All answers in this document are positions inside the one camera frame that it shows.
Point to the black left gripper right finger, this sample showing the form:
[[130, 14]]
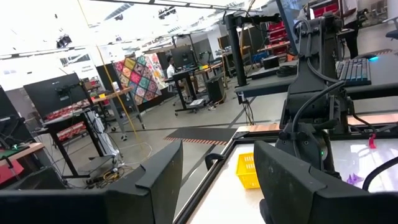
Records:
[[286, 186]]

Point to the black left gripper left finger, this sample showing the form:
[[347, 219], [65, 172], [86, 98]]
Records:
[[155, 193]]

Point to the purple translucent witch hat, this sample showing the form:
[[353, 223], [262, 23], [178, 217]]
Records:
[[354, 180]]

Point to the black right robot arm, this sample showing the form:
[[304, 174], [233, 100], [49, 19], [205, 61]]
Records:
[[323, 49]]

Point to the yellow plastic basket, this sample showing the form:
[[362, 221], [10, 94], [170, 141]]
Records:
[[245, 172]]

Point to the red tag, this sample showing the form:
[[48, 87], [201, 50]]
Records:
[[372, 142]]

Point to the grey desk with keyboard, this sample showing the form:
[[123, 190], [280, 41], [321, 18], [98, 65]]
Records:
[[270, 87]]

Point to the wooden top table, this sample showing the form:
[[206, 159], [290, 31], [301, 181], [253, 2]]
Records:
[[112, 94]]

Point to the white bottle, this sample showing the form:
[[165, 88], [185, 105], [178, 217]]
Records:
[[115, 87]]

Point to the colourful patchwork quilt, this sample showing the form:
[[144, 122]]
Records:
[[136, 81]]

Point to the black computer tower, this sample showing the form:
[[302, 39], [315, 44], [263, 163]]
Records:
[[216, 88]]

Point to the black standing desk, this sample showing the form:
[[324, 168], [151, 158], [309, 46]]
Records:
[[186, 74]]

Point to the person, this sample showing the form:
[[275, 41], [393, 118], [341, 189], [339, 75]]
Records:
[[349, 28], [170, 68]]

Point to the black backlit keyboard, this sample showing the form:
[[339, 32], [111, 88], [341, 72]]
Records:
[[354, 71]]

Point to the black computer monitor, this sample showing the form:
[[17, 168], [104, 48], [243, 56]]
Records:
[[51, 93], [183, 57]]

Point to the black monitor pole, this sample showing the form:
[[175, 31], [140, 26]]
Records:
[[237, 56]]

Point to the red storage shelf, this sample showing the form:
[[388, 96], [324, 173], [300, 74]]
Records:
[[276, 32]]

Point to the computer monitor with blue screen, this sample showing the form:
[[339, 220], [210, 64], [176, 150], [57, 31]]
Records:
[[287, 18]]

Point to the black frame clamp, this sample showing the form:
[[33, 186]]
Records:
[[209, 157]]

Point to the black ceiling camera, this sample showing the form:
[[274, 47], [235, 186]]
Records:
[[63, 41], [166, 12]]

